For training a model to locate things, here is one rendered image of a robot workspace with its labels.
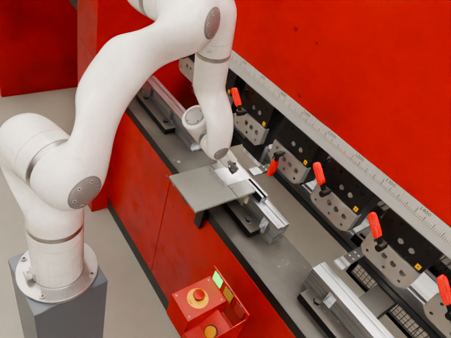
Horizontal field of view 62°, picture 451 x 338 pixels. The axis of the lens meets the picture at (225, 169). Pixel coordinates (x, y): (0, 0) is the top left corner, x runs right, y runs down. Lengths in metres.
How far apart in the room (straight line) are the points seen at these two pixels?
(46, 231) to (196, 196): 0.57
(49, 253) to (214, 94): 0.55
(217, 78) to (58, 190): 0.48
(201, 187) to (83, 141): 0.68
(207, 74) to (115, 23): 0.93
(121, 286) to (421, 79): 1.79
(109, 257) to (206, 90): 1.51
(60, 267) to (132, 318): 1.20
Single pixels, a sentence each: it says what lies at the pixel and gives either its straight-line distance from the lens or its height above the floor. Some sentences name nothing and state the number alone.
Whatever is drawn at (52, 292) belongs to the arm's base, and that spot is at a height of 1.01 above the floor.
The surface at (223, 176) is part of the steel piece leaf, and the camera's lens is 1.38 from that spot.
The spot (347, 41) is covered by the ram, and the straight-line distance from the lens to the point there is 1.01.
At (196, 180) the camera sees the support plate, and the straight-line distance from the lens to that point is 1.33.
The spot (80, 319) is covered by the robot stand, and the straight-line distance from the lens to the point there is 1.14.
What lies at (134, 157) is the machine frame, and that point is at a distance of 1.91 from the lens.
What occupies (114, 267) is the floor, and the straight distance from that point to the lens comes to 2.27.
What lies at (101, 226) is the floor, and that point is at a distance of 2.44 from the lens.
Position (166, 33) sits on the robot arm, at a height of 1.62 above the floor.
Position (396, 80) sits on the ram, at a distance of 0.94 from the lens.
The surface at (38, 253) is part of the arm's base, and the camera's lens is 0.93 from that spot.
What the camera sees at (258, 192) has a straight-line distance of 1.37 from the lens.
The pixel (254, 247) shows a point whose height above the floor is 0.88.
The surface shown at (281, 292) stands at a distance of 1.29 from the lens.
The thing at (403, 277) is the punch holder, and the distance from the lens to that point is 1.06.
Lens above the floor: 1.89
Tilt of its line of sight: 39 degrees down
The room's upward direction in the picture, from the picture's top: 18 degrees clockwise
